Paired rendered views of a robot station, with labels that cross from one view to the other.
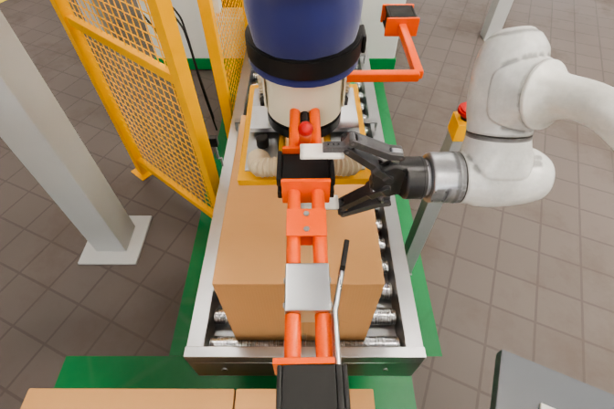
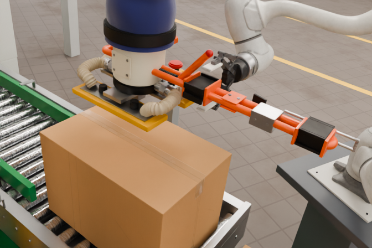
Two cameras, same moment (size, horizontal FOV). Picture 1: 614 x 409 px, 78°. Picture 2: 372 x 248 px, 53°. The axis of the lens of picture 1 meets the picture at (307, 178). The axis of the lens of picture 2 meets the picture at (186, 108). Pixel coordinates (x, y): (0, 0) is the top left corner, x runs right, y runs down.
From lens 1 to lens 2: 86 cm
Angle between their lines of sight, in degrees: 46
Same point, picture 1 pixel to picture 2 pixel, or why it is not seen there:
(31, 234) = not seen: outside the picture
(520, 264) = not seen: hidden behind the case
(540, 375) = (296, 163)
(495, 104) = (250, 21)
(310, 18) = (170, 6)
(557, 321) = (250, 180)
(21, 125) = not seen: outside the picture
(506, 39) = not seen: outside the picture
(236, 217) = (125, 179)
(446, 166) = (247, 56)
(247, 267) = (168, 193)
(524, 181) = (269, 51)
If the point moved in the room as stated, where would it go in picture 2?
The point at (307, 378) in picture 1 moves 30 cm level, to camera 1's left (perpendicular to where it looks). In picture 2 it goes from (309, 124) to (254, 185)
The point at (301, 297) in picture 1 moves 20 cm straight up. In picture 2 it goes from (272, 113) to (289, 43)
